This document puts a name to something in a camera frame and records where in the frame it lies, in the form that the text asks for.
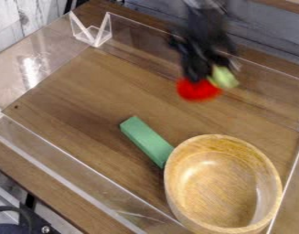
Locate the green rectangular block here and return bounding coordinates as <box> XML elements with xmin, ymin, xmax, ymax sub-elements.
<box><xmin>121</xmin><ymin>116</ymin><xmax>174</xmax><ymax>168</ymax></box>

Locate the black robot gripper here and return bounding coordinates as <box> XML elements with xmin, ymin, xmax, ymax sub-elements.
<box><xmin>169</xmin><ymin>0</ymin><xmax>237</xmax><ymax>82</ymax></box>

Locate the clear acrylic corner bracket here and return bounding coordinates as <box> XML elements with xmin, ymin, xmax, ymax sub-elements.
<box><xmin>69</xmin><ymin>12</ymin><xmax>113</xmax><ymax>48</ymax></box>

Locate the clear acrylic barrier wall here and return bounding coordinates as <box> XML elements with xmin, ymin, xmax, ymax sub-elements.
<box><xmin>0</xmin><ymin>13</ymin><xmax>299</xmax><ymax>234</ymax></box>

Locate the red plush strawberry toy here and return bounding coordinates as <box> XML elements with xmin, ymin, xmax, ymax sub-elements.
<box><xmin>176</xmin><ymin>65</ymin><xmax>241</xmax><ymax>102</ymax></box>

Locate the black clamp with cable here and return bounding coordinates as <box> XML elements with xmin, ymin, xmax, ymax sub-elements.
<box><xmin>0</xmin><ymin>195</ymin><xmax>62</xmax><ymax>234</ymax></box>

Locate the wooden bowl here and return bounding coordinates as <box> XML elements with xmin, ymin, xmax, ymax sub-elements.
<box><xmin>165</xmin><ymin>134</ymin><xmax>283</xmax><ymax>234</ymax></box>

